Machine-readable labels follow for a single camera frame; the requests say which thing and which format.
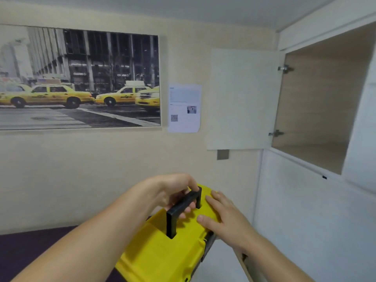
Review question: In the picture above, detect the person's left hand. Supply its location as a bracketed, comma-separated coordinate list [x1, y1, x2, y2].
[134, 173, 201, 220]

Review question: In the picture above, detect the person's right hand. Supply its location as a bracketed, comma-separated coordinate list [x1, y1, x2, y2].
[196, 190, 260, 253]

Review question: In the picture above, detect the yellow and black toolbox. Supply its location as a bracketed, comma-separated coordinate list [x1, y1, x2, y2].
[114, 183, 224, 282]

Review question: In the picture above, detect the white cabinet wooden interior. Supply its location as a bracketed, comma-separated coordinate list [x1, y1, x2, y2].
[234, 0, 376, 282]

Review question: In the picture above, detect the white cabinet door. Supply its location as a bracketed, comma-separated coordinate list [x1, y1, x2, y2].
[206, 48, 286, 151]

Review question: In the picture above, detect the person's left forearm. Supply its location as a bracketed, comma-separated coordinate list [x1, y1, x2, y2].
[11, 184, 156, 282]

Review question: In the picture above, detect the person's right forearm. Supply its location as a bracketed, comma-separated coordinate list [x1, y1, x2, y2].
[233, 231, 315, 282]

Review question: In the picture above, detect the white paper notice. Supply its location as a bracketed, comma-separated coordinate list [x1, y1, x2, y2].
[168, 83, 202, 134]

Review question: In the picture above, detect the yellow taxi street picture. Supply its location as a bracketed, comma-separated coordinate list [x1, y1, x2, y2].
[0, 24, 163, 132]

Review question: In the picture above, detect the purple sofa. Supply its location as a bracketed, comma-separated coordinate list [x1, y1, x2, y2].
[0, 225, 127, 282]

